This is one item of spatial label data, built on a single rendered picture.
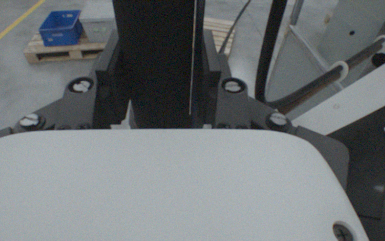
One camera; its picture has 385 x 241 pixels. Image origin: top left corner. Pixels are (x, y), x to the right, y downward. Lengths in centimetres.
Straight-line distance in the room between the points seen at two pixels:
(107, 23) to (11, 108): 139
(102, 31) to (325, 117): 285
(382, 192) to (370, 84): 38
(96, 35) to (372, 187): 311
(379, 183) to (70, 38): 318
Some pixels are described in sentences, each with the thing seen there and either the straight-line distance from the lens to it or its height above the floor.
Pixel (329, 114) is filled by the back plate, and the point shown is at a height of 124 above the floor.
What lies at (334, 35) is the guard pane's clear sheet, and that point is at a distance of 126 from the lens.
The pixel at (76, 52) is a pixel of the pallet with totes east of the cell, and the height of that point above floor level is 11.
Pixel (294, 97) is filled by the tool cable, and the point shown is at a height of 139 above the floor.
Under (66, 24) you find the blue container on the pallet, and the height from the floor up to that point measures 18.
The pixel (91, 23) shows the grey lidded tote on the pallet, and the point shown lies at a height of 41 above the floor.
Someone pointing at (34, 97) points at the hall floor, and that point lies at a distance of 283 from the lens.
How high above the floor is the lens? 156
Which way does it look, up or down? 46 degrees down
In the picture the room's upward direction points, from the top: 4 degrees clockwise
